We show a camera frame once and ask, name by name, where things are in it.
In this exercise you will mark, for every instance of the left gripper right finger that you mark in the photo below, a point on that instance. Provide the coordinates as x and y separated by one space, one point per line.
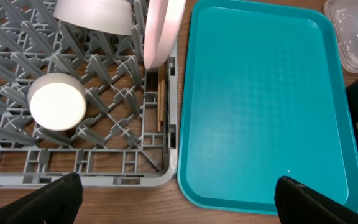
297 203

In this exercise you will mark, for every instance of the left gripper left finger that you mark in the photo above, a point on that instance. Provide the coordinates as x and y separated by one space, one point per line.
56 202

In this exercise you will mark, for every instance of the white cup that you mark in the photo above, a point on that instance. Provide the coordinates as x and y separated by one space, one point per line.
57 101

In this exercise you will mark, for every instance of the wooden chopstick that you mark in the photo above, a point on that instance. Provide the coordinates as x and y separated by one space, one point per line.
159 102
162 108

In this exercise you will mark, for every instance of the grey bowl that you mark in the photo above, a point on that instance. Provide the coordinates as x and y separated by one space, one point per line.
109 16

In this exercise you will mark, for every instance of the large white plate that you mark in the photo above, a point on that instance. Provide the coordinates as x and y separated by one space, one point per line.
161 30

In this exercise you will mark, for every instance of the grey plastic dish rack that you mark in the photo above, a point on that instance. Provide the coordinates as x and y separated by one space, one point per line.
116 144

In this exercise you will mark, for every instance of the teal serving tray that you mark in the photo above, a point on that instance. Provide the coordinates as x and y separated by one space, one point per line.
264 97

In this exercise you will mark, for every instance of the clear plastic bin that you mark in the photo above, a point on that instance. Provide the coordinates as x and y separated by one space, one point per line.
344 16

